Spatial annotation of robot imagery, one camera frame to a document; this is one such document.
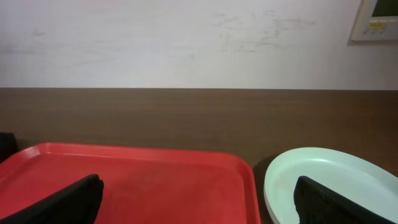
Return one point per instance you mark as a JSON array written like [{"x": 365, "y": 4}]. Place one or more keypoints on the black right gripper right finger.
[{"x": 317, "y": 204}]

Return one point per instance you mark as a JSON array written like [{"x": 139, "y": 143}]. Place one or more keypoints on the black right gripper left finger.
[{"x": 78, "y": 203}]

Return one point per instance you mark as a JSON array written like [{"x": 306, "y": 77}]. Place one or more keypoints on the light green plate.
[{"x": 352, "y": 177}]

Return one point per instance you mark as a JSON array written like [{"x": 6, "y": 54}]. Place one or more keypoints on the red plastic tray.
[{"x": 141, "y": 185}]

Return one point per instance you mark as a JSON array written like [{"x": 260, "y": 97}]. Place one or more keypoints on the white wall control panel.
[{"x": 376, "y": 21}]

